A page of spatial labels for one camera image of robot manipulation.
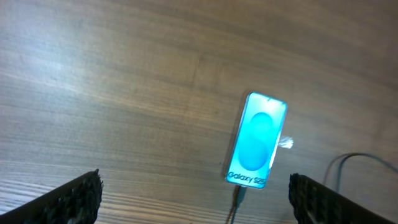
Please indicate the teal screen smartphone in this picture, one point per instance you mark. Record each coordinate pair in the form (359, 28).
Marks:
(257, 139)

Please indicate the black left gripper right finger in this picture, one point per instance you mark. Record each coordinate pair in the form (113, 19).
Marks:
(314, 203)

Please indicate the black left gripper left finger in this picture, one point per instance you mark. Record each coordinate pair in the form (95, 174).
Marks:
(77, 201)

